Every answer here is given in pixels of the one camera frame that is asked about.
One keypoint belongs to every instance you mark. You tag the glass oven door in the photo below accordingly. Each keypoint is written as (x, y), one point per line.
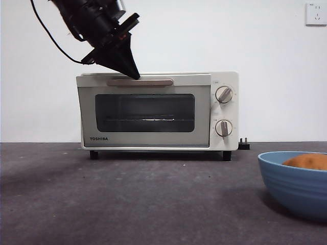
(87, 114)

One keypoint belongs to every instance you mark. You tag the white wall socket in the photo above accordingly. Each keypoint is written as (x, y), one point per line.
(316, 14)

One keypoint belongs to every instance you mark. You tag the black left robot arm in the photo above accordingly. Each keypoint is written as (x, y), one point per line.
(84, 18)

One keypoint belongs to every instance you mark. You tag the brown potato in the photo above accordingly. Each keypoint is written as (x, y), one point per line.
(309, 161)

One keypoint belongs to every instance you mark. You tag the blue bowl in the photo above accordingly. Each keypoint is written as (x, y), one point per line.
(288, 189)

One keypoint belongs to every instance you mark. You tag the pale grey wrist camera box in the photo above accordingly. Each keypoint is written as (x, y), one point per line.
(120, 5)

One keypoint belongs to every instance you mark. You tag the beige oven knob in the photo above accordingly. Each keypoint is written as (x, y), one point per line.
(224, 95)
(223, 128)

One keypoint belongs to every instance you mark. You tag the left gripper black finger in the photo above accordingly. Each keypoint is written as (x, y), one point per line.
(112, 58)
(129, 53)

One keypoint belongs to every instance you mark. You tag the white Toshiba toaster oven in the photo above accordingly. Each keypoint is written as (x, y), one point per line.
(224, 76)

